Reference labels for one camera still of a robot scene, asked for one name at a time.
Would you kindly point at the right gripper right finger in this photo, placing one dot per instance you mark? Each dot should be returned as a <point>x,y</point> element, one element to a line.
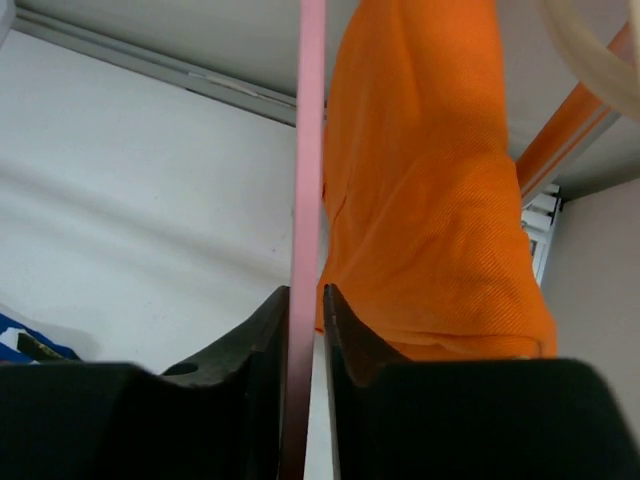
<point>395,418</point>

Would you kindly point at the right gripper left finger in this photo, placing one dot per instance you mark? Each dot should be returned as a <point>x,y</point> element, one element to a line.
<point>214,415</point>

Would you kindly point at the blue patterned trousers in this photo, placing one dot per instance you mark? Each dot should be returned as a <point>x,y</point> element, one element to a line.
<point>21,344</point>

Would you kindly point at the pink plastic hanger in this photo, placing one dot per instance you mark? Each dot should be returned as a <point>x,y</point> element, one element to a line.
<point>310,111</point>

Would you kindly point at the beige plastic hanger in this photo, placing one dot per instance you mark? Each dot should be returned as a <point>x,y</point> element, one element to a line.
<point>613,80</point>

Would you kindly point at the orange garment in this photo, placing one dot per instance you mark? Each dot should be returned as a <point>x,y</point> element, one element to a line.
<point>422,198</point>

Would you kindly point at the white clothes rack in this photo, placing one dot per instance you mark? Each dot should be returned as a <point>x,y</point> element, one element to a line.
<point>538,220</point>

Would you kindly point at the aluminium rail right side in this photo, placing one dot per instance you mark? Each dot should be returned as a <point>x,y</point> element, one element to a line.
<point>216,86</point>

